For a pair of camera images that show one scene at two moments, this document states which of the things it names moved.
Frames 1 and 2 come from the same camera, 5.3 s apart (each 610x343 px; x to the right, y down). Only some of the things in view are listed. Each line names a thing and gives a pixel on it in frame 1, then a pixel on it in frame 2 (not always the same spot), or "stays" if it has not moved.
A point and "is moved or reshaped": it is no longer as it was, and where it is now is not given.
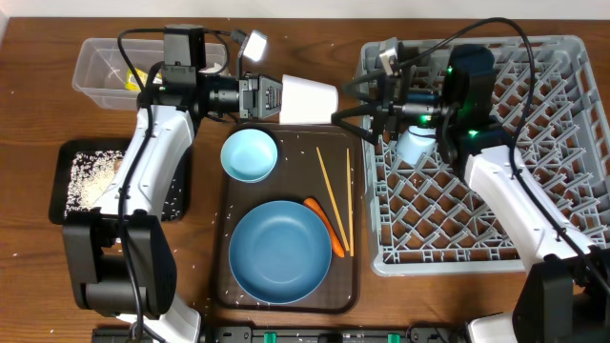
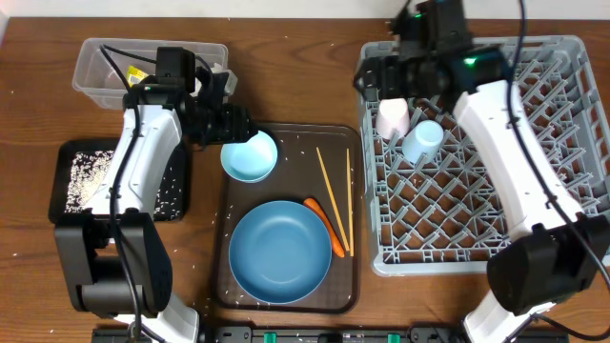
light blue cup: [415, 142] stays
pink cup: [306, 102] is moved or reshaped
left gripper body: [248, 96] → [219, 124]
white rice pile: [90, 171] stays
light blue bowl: [249, 155] stays
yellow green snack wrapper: [132, 84] stays
